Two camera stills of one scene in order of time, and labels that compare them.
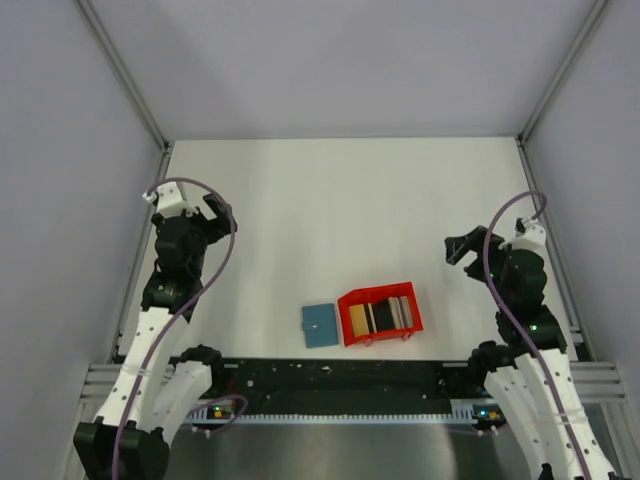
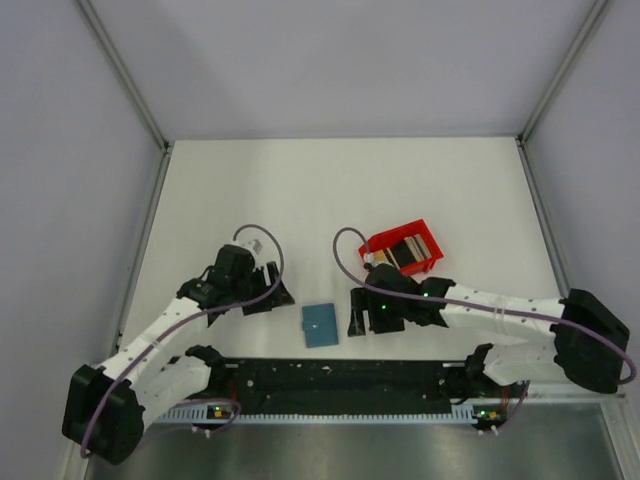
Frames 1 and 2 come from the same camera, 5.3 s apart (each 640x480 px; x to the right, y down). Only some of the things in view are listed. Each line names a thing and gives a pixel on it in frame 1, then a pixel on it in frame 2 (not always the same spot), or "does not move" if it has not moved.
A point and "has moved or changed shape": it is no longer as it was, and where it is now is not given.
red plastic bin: [363, 296] has moved or changed shape
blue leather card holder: [319, 324] does not move
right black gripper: [456, 246] to [361, 300]
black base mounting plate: [326, 386] does not move
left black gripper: [217, 227] to [280, 297]
